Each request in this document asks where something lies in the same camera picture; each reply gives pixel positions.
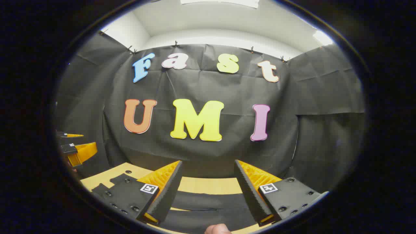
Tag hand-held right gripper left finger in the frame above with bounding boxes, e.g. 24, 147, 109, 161
97, 160, 183, 225

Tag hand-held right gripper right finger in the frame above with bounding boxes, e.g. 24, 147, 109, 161
234, 159, 329, 227

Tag dark jeans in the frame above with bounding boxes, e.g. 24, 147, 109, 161
92, 174, 260, 234

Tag black backdrop cloth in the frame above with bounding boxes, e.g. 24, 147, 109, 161
54, 31, 366, 195

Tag ceiling light panel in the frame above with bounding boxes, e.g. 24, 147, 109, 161
180, 0, 260, 9

